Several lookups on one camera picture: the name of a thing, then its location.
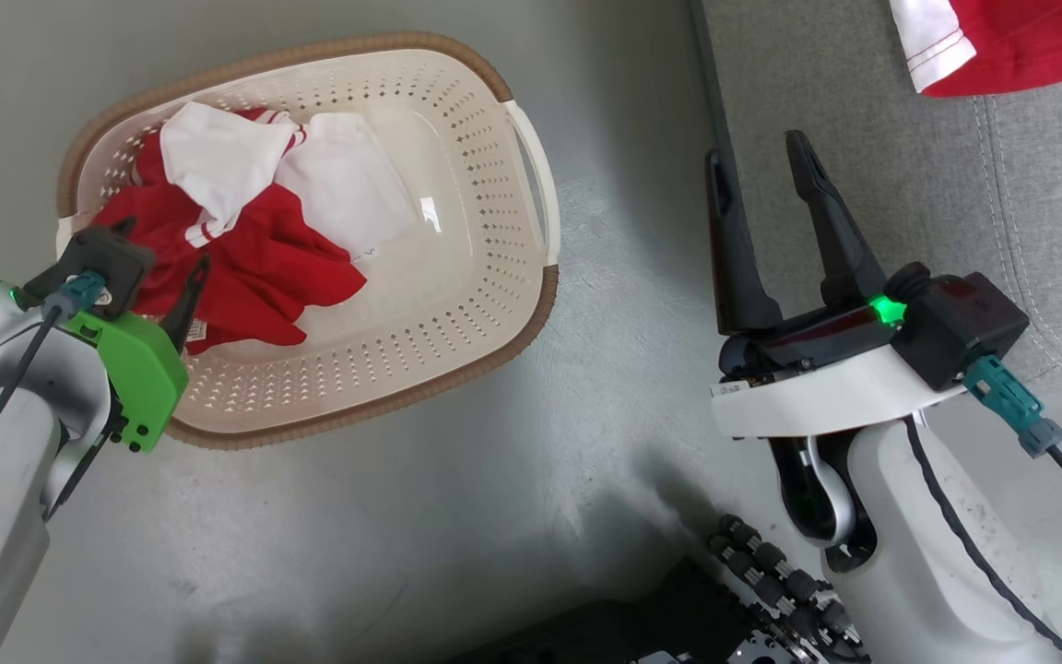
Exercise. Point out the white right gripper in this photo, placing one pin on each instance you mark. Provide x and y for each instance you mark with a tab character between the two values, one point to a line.
826	392

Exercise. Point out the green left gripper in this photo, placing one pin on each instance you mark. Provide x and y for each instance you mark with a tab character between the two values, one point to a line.
144	378

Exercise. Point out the red shirt white sleeves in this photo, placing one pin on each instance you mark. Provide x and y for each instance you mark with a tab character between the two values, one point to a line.
1029	37
259	272

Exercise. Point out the black robot base with rollers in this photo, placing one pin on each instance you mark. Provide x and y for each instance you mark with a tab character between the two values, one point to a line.
725	609

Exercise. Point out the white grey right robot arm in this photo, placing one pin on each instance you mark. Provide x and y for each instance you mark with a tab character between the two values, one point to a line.
909	553

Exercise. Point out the grey fabric sofa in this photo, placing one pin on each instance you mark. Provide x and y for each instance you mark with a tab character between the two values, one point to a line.
955	184

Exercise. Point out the white plastic laundry basket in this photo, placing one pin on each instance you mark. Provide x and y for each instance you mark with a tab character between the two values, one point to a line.
457	277

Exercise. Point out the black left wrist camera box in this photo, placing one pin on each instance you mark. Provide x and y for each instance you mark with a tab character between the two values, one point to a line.
112	258

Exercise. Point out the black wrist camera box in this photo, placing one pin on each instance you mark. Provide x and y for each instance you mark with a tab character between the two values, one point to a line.
112	258
960	323

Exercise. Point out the teal left camera connector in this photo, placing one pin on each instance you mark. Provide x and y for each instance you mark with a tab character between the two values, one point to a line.
79	293

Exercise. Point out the teal camera connector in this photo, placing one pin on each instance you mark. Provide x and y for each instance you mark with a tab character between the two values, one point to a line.
79	293
1010	401

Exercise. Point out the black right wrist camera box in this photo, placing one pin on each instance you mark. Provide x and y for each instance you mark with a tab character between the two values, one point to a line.
960	323

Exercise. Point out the teal right camera connector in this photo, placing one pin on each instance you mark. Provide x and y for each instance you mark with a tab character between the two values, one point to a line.
1010	401

